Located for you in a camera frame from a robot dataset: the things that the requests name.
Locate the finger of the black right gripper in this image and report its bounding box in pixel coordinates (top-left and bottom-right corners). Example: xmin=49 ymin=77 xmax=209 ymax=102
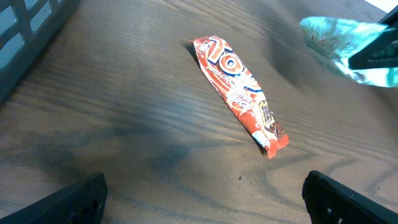
xmin=348 ymin=27 xmax=397 ymax=70
xmin=379 ymin=6 xmax=398 ymax=27

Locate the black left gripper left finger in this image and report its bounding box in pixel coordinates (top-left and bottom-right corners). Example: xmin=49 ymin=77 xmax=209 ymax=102
xmin=1 ymin=172 xmax=108 ymax=224

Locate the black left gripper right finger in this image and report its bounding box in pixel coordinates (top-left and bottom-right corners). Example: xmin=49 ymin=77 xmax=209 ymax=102
xmin=302 ymin=170 xmax=397 ymax=224

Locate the mint green wipes pack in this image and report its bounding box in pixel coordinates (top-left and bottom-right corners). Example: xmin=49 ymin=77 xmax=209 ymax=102
xmin=300 ymin=17 xmax=397 ymax=88

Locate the red chocolate bar wrapper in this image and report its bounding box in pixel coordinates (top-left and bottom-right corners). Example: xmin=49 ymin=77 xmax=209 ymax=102
xmin=192 ymin=35 xmax=289 ymax=159

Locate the grey plastic shopping basket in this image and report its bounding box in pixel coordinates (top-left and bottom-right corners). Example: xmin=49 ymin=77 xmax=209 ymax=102
xmin=1 ymin=0 xmax=80 ymax=101

